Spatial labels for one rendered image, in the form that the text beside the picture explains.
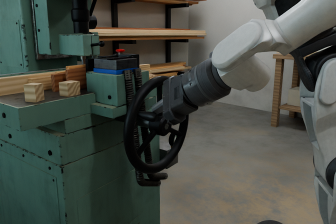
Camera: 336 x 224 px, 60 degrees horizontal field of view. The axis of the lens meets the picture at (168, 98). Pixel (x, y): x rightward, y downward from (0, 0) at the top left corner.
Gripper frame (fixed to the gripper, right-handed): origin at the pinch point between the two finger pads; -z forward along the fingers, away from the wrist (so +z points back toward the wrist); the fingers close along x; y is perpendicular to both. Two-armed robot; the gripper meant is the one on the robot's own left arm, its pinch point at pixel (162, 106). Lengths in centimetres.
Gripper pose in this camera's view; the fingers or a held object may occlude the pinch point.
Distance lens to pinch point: 72.6
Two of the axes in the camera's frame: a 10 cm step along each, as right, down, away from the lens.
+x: 0.0, -8.5, 5.2
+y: -7.2, -3.6, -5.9
